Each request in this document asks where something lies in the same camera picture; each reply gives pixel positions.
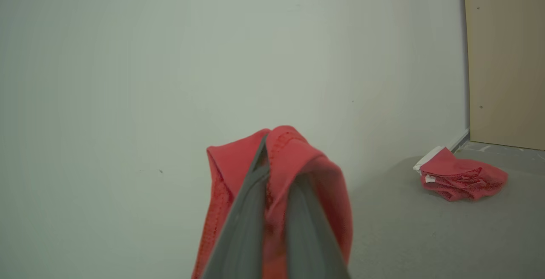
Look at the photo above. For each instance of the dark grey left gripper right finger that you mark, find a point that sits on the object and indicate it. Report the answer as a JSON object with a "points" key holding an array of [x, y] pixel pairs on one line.
{"points": [[308, 236]]}

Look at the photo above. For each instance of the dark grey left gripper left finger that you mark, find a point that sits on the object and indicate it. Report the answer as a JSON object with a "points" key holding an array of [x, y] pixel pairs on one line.
{"points": [[247, 228]]}

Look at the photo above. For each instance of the red Bulls 23 jersey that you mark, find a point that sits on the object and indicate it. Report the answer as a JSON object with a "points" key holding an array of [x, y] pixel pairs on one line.
{"points": [[289, 151]]}

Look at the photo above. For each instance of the red shorts with white stripe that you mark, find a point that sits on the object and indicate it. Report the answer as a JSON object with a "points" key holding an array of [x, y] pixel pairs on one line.
{"points": [[464, 176]]}

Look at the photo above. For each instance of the grey fabric sofa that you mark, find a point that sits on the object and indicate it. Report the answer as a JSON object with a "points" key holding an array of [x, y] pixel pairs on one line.
{"points": [[425, 236]]}

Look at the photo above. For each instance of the white baseboard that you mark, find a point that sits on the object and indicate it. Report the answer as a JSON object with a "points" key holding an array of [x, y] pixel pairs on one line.
{"points": [[460, 139]]}

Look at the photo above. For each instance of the beige wooden panel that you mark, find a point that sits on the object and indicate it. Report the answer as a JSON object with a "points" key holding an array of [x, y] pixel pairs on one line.
{"points": [[506, 57]]}

